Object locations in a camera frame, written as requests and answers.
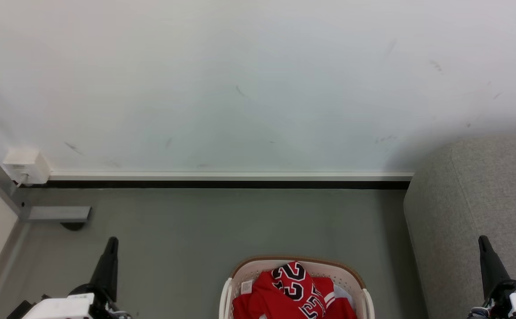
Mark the white laundry basket brown rim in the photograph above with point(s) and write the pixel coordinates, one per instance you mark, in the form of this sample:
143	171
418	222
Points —
258	266

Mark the grey fabric sofa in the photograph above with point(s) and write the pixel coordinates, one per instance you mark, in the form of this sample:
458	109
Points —
462	199

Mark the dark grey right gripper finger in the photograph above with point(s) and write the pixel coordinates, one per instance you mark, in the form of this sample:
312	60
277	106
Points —
490	266

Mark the black round frame foot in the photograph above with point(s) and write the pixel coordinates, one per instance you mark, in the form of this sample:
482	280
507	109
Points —
73	226

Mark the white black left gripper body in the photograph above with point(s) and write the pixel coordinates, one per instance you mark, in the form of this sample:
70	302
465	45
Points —
67	306

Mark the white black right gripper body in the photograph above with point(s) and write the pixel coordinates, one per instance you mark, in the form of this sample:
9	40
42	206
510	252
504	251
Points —
513	303

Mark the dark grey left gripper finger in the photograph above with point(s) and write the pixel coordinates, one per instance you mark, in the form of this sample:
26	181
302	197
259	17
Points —
107	266

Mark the white wall outlet box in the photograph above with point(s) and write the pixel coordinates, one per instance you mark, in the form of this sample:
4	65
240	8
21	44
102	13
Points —
25	166

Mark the red jersey with black numbers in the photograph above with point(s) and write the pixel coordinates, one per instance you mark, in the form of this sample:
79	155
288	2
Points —
291	283

